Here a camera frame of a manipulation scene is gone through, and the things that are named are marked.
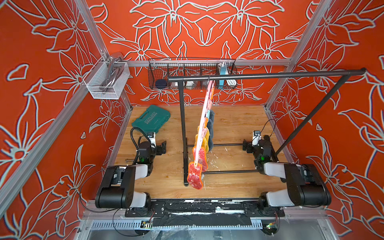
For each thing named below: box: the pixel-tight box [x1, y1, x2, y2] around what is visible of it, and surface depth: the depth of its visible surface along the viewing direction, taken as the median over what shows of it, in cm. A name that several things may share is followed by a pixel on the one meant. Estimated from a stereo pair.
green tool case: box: [131, 104, 171, 134], surface depth 107 cm
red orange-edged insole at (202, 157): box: [192, 146, 208, 172], surface depth 64 cm
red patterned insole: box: [187, 162, 204, 190], surface depth 62 cm
